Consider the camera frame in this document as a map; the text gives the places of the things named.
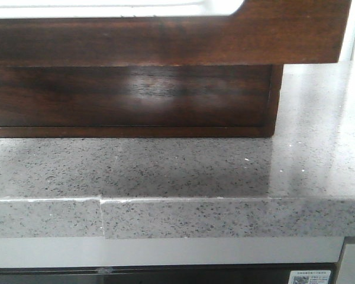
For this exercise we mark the wooden drawer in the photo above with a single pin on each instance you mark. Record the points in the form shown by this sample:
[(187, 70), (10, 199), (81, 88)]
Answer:
[(259, 32), (136, 94)]

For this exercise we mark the dark wooden drawer cabinet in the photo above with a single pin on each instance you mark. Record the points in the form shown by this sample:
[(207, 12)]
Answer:
[(276, 97)]

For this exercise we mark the black appliance under counter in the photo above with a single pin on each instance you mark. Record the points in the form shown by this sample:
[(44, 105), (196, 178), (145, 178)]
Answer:
[(208, 273)]

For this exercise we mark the white QR code sticker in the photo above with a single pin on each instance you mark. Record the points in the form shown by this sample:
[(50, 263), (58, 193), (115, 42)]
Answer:
[(309, 277)]

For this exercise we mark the white tray on cabinet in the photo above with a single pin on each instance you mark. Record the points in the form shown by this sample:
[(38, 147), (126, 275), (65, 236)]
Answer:
[(115, 9)]

